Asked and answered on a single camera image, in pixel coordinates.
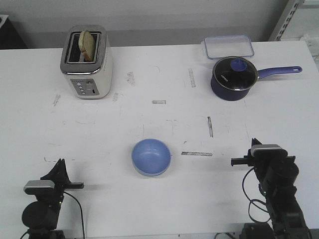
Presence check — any dark blue saucepan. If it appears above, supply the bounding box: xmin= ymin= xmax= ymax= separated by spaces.
xmin=211 ymin=66 xmax=303 ymax=101

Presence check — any clear plastic food container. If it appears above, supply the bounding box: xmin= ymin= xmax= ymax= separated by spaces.
xmin=202 ymin=35 xmax=254 ymax=59

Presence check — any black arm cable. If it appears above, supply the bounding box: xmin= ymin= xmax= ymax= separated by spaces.
xmin=19 ymin=191 xmax=85 ymax=239

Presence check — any slice of toast bread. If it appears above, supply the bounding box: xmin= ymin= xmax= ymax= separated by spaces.
xmin=78 ymin=30 xmax=96 ymax=62

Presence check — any blue bowl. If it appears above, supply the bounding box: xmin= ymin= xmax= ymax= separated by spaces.
xmin=131 ymin=138 xmax=171 ymax=177

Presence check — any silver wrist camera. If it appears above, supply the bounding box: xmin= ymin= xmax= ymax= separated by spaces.
xmin=250 ymin=144 xmax=282 ymax=157
xmin=23 ymin=180 xmax=55 ymax=192

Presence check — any glass pot lid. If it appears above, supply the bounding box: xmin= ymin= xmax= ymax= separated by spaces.
xmin=213 ymin=56 xmax=258 ymax=91

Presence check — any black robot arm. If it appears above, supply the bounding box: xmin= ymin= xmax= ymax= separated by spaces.
xmin=231 ymin=138 xmax=312 ymax=239
xmin=21 ymin=158 xmax=85 ymax=239

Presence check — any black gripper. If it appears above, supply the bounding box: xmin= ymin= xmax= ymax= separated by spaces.
xmin=35 ymin=159 xmax=84 ymax=202
xmin=230 ymin=138 xmax=296 ymax=179

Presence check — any cream two-slot toaster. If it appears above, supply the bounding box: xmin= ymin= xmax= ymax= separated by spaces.
xmin=60 ymin=25 xmax=113 ymax=99

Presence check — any metal shelf upright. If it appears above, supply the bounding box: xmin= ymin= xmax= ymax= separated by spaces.
xmin=268 ymin=0 xmax=304 ymax=41

